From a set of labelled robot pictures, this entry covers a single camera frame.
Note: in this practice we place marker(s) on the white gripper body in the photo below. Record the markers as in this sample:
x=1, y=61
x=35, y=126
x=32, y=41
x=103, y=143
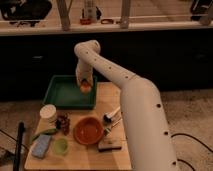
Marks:
x=84, y=72

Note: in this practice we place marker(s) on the black pole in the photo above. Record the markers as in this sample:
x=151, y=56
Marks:
x=16, y=162

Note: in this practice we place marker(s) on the black bag on shelf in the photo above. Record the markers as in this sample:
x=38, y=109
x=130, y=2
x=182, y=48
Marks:
x=25, y=12

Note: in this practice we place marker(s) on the silver fork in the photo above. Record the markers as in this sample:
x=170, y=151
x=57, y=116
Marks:
x=107, y=130

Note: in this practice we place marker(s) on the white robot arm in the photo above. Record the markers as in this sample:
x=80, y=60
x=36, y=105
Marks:
x=145, y=124

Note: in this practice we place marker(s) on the green chili pepper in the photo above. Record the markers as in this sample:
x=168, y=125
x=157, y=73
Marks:
x=45, y=132

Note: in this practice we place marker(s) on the green plastic tray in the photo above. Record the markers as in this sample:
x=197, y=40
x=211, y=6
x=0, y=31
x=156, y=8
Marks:
x=64, y=93

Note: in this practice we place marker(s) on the orange bowl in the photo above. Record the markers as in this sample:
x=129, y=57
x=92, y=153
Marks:
x=88, y=131

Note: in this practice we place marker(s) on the black whiteboard eraser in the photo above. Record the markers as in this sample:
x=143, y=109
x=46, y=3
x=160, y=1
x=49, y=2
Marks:
x=109, y=144

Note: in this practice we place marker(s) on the blue sponge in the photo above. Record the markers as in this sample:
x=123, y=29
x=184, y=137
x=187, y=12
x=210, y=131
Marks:
x=41, y=146

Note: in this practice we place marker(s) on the white cup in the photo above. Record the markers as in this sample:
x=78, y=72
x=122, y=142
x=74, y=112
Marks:
x=48, y=113

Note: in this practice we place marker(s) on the small green cup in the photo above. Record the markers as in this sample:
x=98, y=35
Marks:
x=60, y=146

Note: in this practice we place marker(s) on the red apple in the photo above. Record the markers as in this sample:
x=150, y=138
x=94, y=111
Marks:
x=85, y=87

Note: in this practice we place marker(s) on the white handled brush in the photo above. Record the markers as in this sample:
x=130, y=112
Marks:
x=108, y=116

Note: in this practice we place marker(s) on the dark grapes bunch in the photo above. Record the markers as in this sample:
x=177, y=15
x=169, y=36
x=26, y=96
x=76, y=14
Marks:
x=63, y=123

